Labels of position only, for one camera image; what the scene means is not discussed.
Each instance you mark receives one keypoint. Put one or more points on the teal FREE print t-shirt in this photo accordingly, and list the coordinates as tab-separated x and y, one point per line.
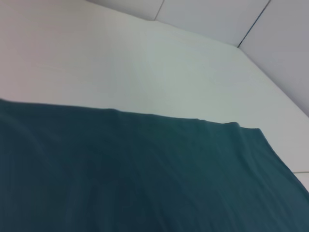
120	174

